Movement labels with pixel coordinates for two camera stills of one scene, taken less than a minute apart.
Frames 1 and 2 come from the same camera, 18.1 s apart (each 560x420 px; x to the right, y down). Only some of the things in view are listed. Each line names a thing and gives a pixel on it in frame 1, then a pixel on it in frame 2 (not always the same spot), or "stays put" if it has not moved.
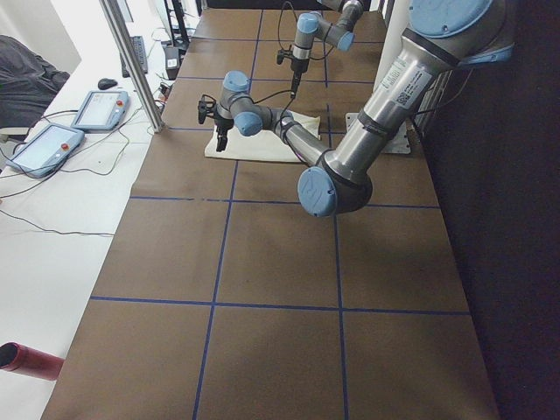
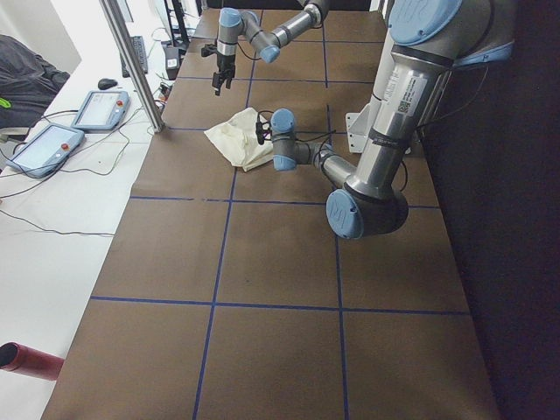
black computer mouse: x=106 y=83 stays put
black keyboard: x=137 y=45 stays put
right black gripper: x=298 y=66 -> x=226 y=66
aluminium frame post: x=118 y=31 stays put
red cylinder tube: x=19 y=358 stays put
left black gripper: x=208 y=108 -> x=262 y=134
